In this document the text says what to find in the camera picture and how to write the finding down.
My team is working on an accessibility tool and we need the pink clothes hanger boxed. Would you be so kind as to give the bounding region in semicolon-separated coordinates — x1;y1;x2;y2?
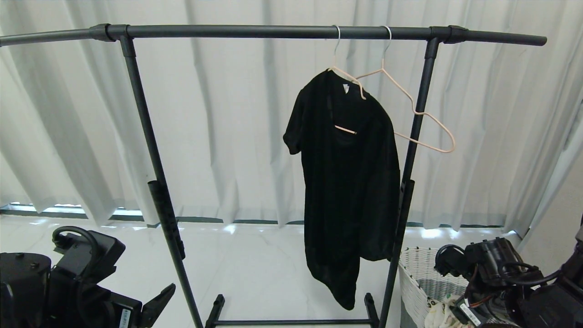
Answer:
328;26;367;135
355;26;456;154

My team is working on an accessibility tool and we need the cream printed garment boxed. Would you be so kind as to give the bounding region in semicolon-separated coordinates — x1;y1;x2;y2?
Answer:
425;295;461;328

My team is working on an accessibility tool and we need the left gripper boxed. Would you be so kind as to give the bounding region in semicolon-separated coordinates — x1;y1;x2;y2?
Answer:
89;283;176;328

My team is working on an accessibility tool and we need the black clothes rack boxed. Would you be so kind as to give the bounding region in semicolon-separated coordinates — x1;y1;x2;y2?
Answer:
0;24;547;328

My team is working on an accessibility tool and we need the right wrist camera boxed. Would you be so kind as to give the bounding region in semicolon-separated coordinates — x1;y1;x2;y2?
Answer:
435;248;475;277

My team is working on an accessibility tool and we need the black garment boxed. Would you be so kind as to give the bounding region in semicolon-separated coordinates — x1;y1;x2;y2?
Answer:
283;69;401;311

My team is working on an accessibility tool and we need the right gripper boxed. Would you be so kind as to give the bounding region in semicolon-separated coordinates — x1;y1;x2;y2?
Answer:
449;296;516;328

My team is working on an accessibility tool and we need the white laundry basket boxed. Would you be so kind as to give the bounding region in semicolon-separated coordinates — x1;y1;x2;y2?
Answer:
399;247;501;328

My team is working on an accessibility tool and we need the window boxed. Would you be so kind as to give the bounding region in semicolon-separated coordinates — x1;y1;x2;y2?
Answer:
0;203;158;222

